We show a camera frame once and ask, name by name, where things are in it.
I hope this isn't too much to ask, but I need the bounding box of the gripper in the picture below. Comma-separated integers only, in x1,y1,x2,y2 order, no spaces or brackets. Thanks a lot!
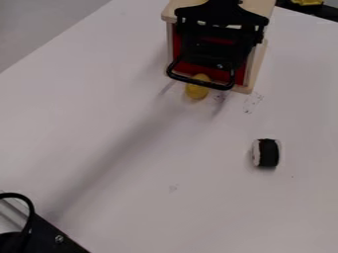
173,0,271,71

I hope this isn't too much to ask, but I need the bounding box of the yellow toy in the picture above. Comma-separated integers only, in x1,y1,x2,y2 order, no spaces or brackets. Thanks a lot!
183,72,213,101

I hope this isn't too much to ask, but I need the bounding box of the black and white toy sushi roll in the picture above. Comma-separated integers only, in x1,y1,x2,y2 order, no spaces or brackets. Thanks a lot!
250,137,283,168

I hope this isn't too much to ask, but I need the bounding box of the black metal plate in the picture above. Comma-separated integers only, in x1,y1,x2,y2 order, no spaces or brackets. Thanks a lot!
0,212,92,253

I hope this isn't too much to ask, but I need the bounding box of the red drawer with black handle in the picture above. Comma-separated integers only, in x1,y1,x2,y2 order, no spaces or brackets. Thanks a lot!
164,23,249,91

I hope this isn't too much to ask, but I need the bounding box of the black cable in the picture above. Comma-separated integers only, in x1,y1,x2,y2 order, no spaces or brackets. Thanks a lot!
0,192,38,235

